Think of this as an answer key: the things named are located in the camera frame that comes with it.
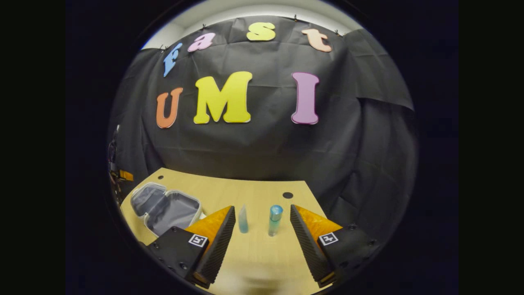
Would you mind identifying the blue clear bottle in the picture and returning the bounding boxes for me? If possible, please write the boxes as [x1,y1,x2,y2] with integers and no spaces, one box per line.
[268,205,283,237]

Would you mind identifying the white suitcase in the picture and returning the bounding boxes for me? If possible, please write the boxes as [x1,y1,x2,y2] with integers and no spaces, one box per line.
[130,182,203,238]

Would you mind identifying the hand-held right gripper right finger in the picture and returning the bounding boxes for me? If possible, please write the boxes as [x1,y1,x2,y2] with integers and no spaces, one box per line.
[290,205,379,287]

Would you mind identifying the black backdrop cloth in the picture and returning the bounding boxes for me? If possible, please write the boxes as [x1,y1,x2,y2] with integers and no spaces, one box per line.
[107,16,418,254]

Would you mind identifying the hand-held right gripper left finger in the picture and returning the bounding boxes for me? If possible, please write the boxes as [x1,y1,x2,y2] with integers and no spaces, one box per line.
[145,206,236,289]

